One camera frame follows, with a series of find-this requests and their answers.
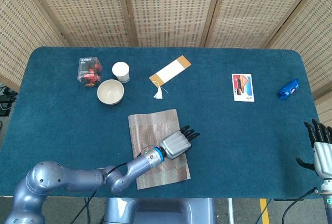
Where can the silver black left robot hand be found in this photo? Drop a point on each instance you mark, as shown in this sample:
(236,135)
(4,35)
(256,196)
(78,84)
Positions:
(176,145)

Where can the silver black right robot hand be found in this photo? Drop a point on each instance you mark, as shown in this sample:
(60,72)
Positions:
(323,159)

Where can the brown woven placemat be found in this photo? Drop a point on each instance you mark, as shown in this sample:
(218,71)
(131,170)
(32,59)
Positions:
(147,130)

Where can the cream round bowl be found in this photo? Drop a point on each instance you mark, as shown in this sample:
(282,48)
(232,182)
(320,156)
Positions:
(110,91)

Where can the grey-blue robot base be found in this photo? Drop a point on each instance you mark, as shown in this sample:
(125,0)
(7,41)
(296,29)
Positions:
(160,212)

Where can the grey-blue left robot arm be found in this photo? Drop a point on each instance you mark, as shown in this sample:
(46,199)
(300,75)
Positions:
(77,180)

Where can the teal blue table cloth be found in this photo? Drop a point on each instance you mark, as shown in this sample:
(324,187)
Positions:
(233,143)

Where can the white brown bookmark with tassel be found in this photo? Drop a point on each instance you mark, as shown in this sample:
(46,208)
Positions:
(171,71)

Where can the blue snack packet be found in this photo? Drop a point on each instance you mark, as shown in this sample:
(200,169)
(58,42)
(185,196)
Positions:
(288,89)

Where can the white table leg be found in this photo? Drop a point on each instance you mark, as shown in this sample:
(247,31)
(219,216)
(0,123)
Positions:
(230,211)

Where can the colourful photo card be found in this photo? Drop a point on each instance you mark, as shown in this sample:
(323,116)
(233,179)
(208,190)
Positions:
(243,87)

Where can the white paper cup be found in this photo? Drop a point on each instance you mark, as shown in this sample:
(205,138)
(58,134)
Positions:
(121,71)

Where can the clear box with red items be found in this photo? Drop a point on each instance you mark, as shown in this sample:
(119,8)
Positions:
(89,72)

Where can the woven bamboo folding screen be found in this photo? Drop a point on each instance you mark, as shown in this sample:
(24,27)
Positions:
(168,8)

